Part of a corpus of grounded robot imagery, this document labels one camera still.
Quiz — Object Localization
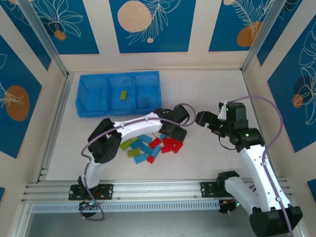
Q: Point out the black controller board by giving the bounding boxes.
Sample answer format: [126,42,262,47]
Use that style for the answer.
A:
[79,200,100,211]
[219,199,241,215]

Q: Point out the blue three-compartment plastic bin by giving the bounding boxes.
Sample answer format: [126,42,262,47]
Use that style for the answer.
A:
[75,70,163,119]

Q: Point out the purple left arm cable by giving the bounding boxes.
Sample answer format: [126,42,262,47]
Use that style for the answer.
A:
[80,103,198,222]

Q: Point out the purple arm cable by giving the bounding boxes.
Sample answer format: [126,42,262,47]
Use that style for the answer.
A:
[226,95,295,237]
[80,103,198,222]

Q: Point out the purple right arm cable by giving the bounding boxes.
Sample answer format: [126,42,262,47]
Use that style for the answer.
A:
[226,95,295,237]

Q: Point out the aluminium side rail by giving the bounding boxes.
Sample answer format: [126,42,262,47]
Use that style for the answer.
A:
[242,71,291,185]
[36,73,75,184]

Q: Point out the blue floral wall panel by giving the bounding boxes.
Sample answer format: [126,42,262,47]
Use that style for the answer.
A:
[256,0,316,67]
[268,23,316,154]
[0,34,43,159]
[31,0,100,55]
[109,0,198,54]
[208,0,275,52]
[0,0,52,72]

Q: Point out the aluminium mounting rail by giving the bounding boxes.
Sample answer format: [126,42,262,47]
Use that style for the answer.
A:
[21,178,296,206]

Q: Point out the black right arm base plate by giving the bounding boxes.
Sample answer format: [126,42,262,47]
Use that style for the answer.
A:
[200,181,224,198]

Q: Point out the grey slotted cable duct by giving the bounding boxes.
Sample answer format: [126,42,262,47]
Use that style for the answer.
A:
[31,199,221,214]

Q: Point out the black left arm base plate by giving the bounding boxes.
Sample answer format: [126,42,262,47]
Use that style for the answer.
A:
[68,184,114,201]

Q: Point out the aluminium frame post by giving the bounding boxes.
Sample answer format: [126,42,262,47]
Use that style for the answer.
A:
[241,0,281,75]
[18,0,75,79]

